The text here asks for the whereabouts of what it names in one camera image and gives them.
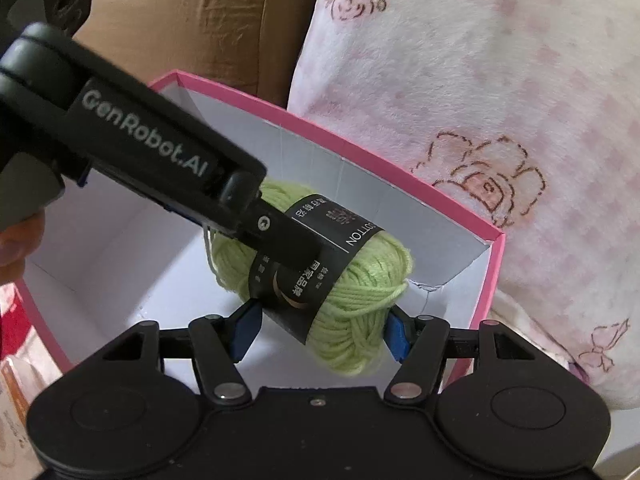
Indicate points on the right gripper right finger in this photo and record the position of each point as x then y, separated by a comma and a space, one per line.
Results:
418, 345

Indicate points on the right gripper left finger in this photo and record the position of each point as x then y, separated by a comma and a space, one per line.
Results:
218, 344

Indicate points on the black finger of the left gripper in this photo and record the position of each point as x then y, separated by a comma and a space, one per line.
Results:
270, 232

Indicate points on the person's left hand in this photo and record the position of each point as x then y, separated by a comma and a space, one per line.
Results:
17, 244

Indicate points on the pink cardboard box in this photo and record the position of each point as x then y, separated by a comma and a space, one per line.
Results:
110, 258

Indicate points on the white red bear blanket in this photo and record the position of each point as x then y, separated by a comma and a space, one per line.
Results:
26, 369

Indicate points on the brown embroidered pillow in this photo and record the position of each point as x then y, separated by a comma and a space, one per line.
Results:
249, 45

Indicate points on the pink floral pillow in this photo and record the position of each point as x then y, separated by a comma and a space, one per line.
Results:
527, 113

